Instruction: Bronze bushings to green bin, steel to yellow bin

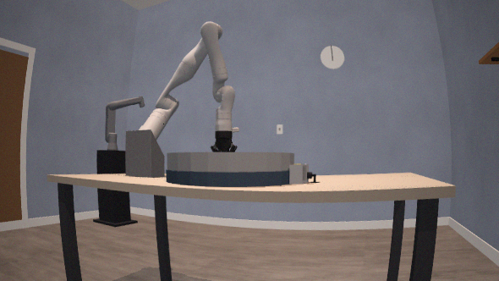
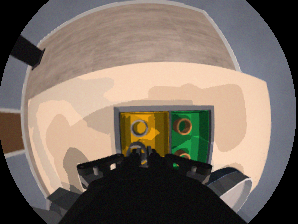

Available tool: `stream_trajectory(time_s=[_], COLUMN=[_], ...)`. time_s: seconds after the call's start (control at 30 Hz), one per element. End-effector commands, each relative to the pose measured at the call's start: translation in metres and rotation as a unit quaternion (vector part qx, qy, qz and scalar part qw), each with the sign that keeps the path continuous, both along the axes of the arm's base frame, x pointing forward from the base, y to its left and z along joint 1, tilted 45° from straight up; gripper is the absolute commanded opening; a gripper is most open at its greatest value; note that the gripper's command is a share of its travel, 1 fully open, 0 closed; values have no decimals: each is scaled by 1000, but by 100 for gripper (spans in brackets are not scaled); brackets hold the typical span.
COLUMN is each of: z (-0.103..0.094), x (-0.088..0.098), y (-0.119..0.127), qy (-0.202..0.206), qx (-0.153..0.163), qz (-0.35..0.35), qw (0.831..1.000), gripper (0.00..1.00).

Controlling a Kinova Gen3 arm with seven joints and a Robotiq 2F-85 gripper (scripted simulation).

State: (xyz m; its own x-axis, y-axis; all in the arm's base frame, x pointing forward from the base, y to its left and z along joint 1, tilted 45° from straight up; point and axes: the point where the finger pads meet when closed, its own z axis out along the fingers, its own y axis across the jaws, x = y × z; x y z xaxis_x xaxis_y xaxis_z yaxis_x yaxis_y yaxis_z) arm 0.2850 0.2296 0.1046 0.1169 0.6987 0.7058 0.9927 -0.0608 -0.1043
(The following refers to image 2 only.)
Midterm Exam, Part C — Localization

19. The bronze bushing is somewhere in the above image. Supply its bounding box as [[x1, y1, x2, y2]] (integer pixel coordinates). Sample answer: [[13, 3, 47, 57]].
[[173, 118, 192, 135], [174, 150, 190, 159]]

